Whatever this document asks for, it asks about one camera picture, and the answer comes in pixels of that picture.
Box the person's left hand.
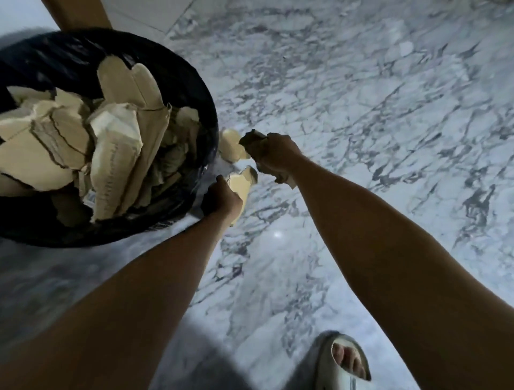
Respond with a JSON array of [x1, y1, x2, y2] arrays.
[[200, 175, 244, 221]]

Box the person's right hand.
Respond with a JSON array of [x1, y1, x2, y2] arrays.
[[244, 132, 305, 177]]

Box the torn brown paper handful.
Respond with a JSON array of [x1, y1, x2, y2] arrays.
[[239, 129, 298, 190], [155, 106, 201, 179], [225, 165, 259, 227], [97, 55, 166, 111], [0, 86, 94, 193], [87, 102, 144, 222]]

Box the black bin with liner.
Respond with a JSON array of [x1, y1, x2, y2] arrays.
[[0, 27, 220, 249]]

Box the brown paper pieces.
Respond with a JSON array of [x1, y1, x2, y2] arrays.
[[218, 128, 250, 164]]

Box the person's right forearm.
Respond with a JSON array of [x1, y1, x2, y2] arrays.
[[289, 157, 514, 390]]

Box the person's left forearm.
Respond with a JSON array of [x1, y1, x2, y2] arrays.
[[0, 211, 233, 390]]

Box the person's right white sandal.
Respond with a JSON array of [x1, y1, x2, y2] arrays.
[[295, 330, 373, 390]]

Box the wooden door frame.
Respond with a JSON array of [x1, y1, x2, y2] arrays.
[[40, 0, 113, 32]]

